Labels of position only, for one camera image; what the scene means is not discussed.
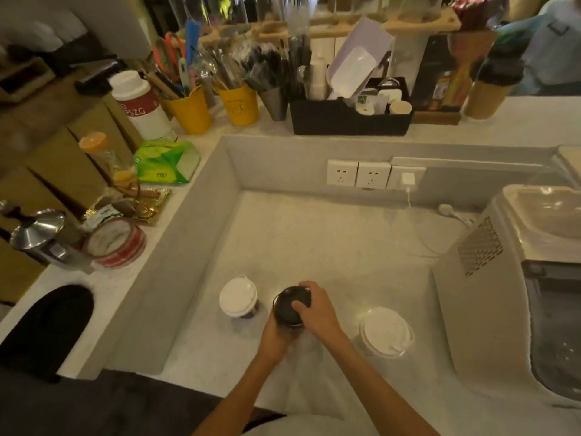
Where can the person's right hand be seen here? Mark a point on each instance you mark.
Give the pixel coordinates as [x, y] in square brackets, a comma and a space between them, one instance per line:
[321, 314]

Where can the person's left hand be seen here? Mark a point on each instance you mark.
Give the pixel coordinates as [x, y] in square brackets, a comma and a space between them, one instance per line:
[273, 336]

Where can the person's right thumb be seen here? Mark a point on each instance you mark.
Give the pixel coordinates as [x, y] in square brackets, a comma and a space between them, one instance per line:
[302, 306]

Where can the black-lidded cup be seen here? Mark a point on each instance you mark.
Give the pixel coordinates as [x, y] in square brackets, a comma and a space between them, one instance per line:
[290, 306]

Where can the person's left forearm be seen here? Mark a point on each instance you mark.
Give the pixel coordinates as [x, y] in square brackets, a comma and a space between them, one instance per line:
[236, 395]

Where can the person's right forearm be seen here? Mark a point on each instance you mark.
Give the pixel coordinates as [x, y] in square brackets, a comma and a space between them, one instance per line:
[372, 385]

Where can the white-lidded dark cup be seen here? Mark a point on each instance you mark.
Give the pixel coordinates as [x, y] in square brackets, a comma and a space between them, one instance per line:
[238, 297]

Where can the white-lidded clear cup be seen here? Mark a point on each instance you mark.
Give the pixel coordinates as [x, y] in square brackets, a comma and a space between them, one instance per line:
[386, 332]

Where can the white plug adapter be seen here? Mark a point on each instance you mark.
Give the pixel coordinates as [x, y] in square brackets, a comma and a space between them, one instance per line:
[408, 180]

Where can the gold foil packet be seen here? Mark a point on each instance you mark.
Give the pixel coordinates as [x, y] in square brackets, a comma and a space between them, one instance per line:
[136, 206]

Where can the black organizer tray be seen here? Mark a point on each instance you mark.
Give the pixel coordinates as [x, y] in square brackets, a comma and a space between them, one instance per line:
[349, 117]

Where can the red and white tape roll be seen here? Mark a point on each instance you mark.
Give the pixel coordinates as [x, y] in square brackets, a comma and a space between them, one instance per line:
[115, 242]

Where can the green tissue packet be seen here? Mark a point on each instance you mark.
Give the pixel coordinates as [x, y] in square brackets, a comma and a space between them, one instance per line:
[165, 162]

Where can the grey metal utensil cup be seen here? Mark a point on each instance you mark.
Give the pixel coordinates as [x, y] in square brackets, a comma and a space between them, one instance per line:
[274, 104]

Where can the yellow utensil cup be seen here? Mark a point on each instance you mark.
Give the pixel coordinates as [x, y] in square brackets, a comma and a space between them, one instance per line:
[239, 106]
[189, 111]

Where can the white ice machine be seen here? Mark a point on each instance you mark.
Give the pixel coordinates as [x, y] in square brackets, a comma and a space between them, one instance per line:
[513, 295]

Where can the small white container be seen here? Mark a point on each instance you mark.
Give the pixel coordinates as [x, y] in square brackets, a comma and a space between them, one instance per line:
[401, 107]

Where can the stack of white cups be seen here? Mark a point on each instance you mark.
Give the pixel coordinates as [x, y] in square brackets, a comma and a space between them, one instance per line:
[318, 77]

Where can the orange-capped clear bottle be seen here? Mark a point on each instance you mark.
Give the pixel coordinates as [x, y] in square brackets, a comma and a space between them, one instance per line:
[109, 158]

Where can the bundle of black straws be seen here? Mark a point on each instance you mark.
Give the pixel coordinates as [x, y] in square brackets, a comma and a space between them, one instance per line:
[297, 58]

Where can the white plastic scoop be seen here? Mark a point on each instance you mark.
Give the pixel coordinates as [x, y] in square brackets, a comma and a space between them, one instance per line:
[356, 63]

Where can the white canister with red label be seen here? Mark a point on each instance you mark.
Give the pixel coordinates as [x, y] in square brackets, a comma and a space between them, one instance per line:
[138, 104]

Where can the stainless steel pot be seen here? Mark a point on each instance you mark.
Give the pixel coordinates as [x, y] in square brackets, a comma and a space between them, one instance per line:
[43, 238]

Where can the wooden rack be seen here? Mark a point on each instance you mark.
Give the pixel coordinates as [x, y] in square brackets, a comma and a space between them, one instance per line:
[345, 24]

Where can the brown paper cup black lid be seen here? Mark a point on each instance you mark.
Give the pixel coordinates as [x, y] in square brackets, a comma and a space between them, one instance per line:
[492, 81]

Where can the white wall socket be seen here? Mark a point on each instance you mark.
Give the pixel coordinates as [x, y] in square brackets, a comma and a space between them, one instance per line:
[373, 175]
[342, 172]
[397, 177]

